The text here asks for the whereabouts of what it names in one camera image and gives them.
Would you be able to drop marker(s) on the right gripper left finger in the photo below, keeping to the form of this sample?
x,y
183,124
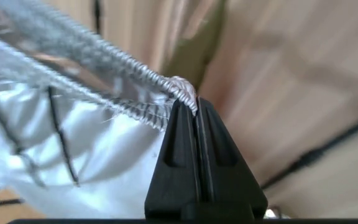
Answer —
x,y
172,180

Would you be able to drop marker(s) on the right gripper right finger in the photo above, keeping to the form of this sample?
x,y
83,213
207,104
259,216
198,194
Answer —
x,y
232,183

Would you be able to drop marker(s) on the pale grey garment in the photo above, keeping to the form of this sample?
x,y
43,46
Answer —
x,y
73,140

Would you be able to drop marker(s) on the beige curtain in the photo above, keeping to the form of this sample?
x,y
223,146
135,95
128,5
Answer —
x,y
291,62

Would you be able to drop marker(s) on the green long-sleeved shirt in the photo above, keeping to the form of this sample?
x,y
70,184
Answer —
x,y
194,49

